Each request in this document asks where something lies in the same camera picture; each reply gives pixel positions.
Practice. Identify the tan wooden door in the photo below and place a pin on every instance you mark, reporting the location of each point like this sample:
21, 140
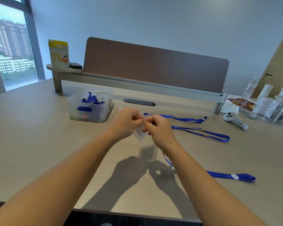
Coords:
280, 63

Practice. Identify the white paper box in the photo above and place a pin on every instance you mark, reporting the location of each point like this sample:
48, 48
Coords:
228, 108

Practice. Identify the window with grey frame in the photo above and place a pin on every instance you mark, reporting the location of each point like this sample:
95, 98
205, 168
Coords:
11, 44

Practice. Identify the dark red snack bag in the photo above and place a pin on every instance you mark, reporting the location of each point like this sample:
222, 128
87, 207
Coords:
241, 103

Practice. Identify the clear plastic ball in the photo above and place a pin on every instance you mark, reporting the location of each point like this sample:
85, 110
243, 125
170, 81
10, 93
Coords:
103, 96

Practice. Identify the brown desk divider panel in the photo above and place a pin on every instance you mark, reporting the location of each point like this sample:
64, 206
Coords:
155, 65

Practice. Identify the person's left forearm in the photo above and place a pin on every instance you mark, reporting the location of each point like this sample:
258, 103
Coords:
52, 185

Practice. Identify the person's right forearm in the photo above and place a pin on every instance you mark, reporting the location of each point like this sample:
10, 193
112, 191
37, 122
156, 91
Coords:
214, 190

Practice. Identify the clear plastic bag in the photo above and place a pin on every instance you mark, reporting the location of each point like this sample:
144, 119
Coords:
265, 107

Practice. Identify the white handheld controller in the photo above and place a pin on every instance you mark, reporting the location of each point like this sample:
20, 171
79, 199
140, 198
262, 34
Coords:
230, 116

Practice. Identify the person's right hand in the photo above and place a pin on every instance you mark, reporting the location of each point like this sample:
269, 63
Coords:
161, 132

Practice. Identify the person's left hand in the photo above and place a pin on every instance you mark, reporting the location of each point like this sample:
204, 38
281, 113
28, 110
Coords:
123, 124

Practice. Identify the white canister with yellow lid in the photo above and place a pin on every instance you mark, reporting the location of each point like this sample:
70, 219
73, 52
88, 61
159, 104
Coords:
59, 56

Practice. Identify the small black case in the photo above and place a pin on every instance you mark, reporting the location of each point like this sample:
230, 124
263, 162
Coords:
76, 65

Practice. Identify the white paper roll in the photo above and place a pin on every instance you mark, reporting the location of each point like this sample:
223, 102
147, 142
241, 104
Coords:
265, 91

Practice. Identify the clear plastic water bottle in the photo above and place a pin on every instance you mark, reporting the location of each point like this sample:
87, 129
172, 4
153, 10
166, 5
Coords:
249, 89

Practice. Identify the grey metal desk shelf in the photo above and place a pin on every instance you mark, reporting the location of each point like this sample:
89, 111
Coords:
281, 105
155, 85

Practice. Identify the translucent plastic storage bin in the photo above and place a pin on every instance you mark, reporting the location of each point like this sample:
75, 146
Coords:
99, 115

